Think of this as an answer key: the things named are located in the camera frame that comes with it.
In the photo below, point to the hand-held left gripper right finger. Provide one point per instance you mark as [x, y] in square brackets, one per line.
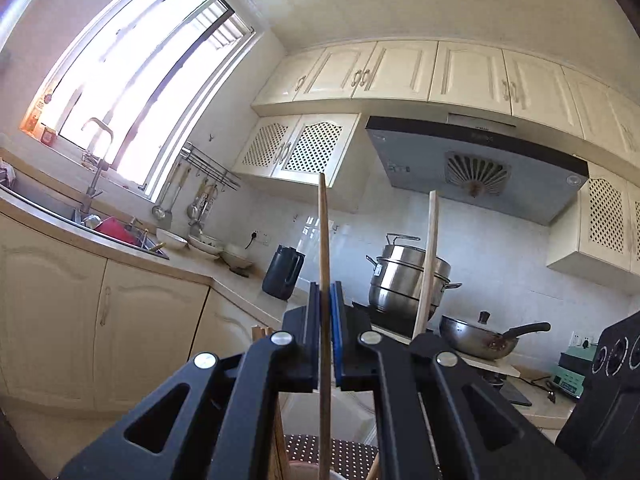
[339, 330]

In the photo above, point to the steel kitchen faucet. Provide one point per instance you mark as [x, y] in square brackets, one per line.
[95, 180]

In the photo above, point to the hanging steel skimmer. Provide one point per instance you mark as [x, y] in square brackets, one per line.
[200, 205]

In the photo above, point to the small red cup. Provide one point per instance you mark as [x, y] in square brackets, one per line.
[48, 136]

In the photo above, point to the orange bottle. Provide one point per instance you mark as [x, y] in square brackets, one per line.
[31, 122]

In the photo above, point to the kitchen window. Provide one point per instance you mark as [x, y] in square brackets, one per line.
[125, 85]

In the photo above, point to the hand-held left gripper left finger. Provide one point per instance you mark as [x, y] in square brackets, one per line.
[315, 320]

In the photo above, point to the lattice door wall cabinet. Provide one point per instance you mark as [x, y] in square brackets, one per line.
[300, 150]
[600, 220]

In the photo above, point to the steel kitchen sink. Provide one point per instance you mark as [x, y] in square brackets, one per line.
[40, 205]

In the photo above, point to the black electric jug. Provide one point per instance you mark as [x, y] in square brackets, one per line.
[280, 275]

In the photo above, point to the pink cloth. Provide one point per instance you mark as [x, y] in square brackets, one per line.
[7, 172]

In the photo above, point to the white board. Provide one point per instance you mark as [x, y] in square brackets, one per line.
[500, 365]

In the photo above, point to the brown polka dot tablecloth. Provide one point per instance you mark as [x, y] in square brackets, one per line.
[350, 450]

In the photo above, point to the white patterned bowl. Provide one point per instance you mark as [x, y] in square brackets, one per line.
[206, 247]

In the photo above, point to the green electric grill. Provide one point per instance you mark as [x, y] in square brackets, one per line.
[572, 375]

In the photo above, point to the steel wall rack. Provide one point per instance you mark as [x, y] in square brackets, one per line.
[210, 165]

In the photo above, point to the beige kitchen countertop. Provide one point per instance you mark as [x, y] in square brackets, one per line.
[240, 287]

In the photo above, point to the steel steamer pot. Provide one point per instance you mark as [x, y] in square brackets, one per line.
[400, 275]

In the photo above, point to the steel ladle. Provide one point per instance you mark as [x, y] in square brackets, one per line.
[160, 210]

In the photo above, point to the white wall socket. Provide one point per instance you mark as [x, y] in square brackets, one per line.
[259, 238]
[582, 340]

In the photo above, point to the cream upper wall cabinets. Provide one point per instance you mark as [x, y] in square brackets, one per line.
[450, 75]

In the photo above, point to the black induction cooker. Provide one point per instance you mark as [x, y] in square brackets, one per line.
[380, 315]

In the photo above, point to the red dish basin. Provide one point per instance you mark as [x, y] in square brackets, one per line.
[117, 232]

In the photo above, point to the wooden chopstick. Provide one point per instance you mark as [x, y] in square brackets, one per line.
[431, 240]
[324, 235]

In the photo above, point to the grey range hood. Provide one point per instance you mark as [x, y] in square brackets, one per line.
[425, 160]

